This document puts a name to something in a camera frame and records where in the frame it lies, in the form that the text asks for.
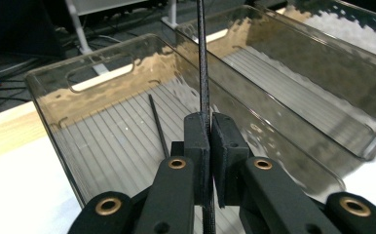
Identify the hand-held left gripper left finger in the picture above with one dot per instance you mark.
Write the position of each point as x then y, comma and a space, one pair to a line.
195, 146

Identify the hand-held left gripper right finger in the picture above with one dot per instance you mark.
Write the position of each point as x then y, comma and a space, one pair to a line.
230, 146

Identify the black chopstick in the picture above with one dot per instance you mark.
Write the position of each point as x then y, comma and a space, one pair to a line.
158, 126
204, 58

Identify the smoky clear plastic bin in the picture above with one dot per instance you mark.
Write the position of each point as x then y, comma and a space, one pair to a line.
290, 91
355, 32
111, 136

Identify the white metal desk frame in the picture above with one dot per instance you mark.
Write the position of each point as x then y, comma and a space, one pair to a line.
82, 35

